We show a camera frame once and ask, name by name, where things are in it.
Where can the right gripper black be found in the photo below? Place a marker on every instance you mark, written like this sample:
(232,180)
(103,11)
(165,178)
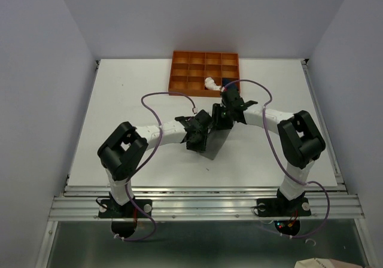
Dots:
(216,108)

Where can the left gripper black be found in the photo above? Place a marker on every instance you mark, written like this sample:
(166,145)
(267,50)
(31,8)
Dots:
(201,146)

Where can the navy blue underwear white trim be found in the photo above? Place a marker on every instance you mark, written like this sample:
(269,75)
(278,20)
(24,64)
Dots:
(226,81)

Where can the white pink grey underwear pile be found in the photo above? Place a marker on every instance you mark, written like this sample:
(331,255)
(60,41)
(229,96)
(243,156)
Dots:
(211,85)

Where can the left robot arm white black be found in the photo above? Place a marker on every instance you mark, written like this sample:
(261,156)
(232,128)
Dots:
(123,150)

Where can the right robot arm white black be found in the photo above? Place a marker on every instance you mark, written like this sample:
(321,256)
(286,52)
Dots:
(294,138)

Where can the orange compartment tray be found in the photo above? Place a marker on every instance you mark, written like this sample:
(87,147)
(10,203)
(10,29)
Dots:
(190,68)

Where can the white pink bag corner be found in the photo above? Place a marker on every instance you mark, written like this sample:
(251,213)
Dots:
(323,263)

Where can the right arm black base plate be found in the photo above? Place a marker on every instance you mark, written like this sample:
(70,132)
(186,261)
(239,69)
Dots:
(278,208)

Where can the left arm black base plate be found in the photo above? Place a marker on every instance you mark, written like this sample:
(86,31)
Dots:
(110,209)

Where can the aluminium rail frame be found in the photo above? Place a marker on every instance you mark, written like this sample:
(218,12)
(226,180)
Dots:
(214,226)

